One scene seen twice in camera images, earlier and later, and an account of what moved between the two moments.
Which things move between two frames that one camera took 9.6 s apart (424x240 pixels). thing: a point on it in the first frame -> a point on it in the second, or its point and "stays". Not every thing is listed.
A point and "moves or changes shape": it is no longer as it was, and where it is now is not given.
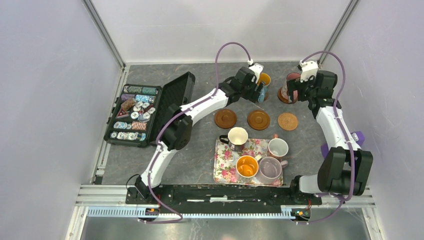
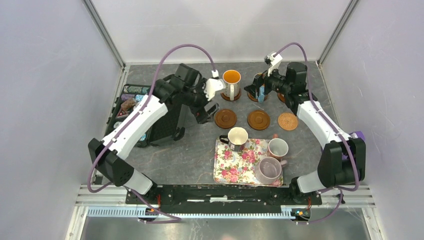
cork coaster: x=287 y=121 stays
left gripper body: x=248 y=92 -> x=196 y=99
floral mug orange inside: x=247 y=167 moves or changes shape
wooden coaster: x=225 y=118 stays
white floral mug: x=278 y=147 stays
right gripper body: x=305 y=89 -> x=273 y=82
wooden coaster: x=282 y=99 stays
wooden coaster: x=258 y=120 stays
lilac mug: x=270 y=170 stays
